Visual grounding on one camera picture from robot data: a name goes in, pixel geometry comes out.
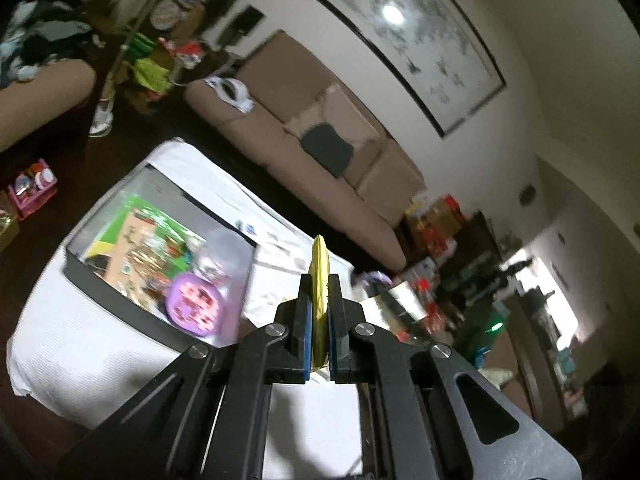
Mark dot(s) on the pink toy basket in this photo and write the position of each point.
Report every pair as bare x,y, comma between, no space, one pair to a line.
32,190

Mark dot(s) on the pile of clothes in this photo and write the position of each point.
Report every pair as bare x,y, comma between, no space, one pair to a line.
40,25

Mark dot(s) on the white headset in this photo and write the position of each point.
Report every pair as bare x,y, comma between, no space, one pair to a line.
231,91

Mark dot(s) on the framed ink painting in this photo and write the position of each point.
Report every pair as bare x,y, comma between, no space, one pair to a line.
425,50

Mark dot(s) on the white drying rack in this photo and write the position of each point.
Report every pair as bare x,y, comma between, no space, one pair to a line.
122,45

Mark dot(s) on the brown sofa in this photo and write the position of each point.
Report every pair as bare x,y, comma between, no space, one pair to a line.
280,75

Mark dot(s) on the dark sofa cushion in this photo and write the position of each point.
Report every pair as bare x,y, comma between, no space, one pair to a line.
327,150

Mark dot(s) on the green printed box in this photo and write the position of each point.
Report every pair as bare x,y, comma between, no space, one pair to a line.
130,230

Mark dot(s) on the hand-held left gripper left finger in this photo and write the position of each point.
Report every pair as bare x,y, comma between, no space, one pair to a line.
302,340

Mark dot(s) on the shiny foil bag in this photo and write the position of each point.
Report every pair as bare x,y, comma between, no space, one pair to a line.
397,305

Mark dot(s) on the yellow packet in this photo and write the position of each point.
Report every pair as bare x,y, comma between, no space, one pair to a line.
320,280

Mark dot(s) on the brown armchair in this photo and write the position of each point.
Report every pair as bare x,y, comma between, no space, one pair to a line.
35,105

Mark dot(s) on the green bags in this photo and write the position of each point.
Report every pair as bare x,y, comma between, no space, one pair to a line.
147,67

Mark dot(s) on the black wall panel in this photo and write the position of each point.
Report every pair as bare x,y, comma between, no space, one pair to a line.
242,22

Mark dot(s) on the black storage container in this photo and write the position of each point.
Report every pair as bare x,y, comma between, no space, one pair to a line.
115,300

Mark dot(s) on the white tablecloth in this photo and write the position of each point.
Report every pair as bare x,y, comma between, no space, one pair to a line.
75,360

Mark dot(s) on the purple round tray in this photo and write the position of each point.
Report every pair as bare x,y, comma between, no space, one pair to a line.
195,305

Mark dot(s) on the stack of colourful boxes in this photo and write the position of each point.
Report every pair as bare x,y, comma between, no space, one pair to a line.
432,225

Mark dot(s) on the white flat box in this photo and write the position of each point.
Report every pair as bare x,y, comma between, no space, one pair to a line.
272,240

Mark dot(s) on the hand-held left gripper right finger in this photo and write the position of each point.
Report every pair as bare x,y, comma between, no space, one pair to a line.
340,340

